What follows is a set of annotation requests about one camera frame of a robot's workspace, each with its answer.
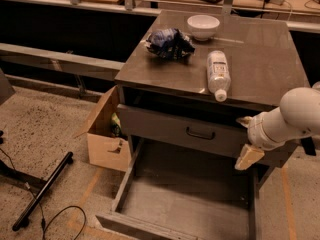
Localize black metal stand bar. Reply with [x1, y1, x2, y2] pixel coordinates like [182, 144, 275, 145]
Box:
[12, 152, 73, 232]

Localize grey top drawer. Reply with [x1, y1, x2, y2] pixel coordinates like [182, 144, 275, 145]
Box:
[116, 93, 298, 168]

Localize white ceramic bowl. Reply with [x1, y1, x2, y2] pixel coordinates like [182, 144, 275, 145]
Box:
[187, 15, 220, 41]

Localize green item in box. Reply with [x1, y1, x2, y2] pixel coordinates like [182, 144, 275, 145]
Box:
[111, 113, 122, 137]

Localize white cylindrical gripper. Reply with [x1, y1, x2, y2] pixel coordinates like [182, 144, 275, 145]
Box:
[235, 108, 294, 171]

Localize grey drawer cabinet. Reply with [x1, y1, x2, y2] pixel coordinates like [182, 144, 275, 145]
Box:
[116, 17, 308, 157]

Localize open cardboard box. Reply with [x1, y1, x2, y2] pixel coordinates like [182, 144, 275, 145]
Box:
[73, 87, 131, 171]

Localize clear plastic water bottle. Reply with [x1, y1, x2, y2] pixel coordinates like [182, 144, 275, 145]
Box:
[207, 50, 231, 102]

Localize grey drawer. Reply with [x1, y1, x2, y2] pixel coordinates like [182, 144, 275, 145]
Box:
[97, 138, 273, 240]
[116, 93, 298, 168]

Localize black floor cable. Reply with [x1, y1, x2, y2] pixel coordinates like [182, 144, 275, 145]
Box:
[0, 147, 88, 240]

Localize grey bottom drawer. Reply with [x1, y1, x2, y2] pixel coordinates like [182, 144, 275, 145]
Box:
[97, 138, 273, 240]

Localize metal frame rail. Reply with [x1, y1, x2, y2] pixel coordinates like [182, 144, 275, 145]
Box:
[0, 43, 124, 81]

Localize crumpled blue chip bag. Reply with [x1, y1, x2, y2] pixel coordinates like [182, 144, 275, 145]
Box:
[145, 28, 195, 60]

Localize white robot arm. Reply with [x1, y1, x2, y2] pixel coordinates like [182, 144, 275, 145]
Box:
[235, 87, 320, 170]

